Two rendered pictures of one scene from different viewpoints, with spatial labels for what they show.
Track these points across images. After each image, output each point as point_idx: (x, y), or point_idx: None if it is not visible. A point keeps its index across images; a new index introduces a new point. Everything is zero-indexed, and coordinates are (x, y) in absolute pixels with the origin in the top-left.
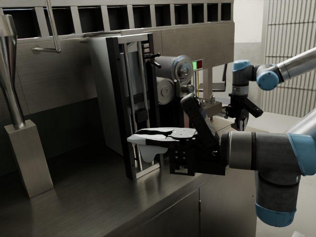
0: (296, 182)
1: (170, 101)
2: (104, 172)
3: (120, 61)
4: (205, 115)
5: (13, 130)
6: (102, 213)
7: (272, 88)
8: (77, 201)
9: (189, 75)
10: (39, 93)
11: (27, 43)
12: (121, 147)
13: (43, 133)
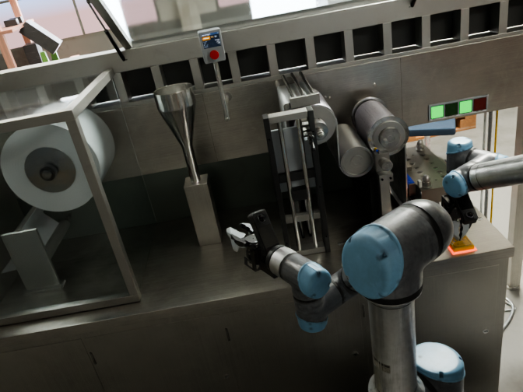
0: (307, 300)
1: (373, 171)
2: None
3: (271, 141)
4: (268, 229)
5: (188, 185)
6: (241, 279)
7: (456, 195)
8: (230, 262)
9: (397, 144)
10: (227, 141)
11: (218, 91)
12: None
13: (230, 181)
